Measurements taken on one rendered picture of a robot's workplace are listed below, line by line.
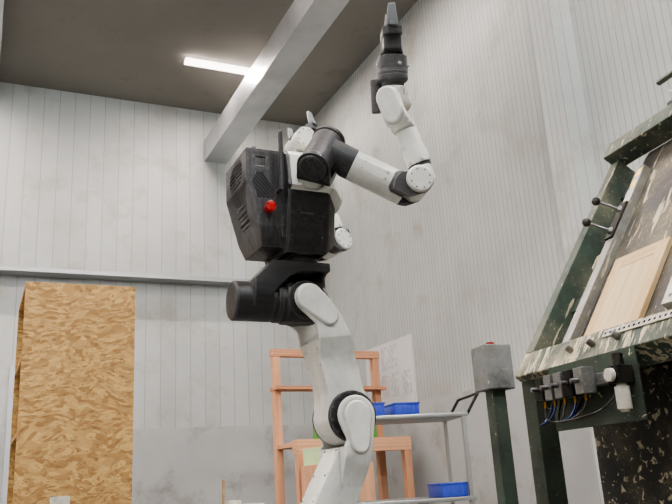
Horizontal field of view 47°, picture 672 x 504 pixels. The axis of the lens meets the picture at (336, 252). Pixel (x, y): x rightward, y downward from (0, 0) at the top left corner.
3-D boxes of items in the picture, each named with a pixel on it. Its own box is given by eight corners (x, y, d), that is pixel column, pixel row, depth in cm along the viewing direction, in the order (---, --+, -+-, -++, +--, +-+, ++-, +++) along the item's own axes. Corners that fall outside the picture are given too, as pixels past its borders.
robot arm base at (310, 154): (340, 168, 206) (303, 148, 205) (323, 199, 215) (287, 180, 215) (356, 138, 217) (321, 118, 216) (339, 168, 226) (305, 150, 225)
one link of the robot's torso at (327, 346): (344, 450, 207) (283, 289, 213) (319, 454, 222) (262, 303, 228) (390, 429, 214) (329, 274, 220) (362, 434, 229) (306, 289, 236)
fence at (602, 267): (569, 350, 303) (561, 344, 303) (644, 173, 342) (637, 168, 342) (576, 347, 299) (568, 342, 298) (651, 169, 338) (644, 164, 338)
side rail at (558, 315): (545, 368, 326) (525, 353, 325) (628, 177, 372) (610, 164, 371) (553, 365, 321) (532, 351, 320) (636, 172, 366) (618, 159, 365)
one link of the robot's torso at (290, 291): (286, 317, 213) (284, 276, 216) (269, 327, 225) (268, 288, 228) (329, 319, 218) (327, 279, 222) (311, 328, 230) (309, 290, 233)
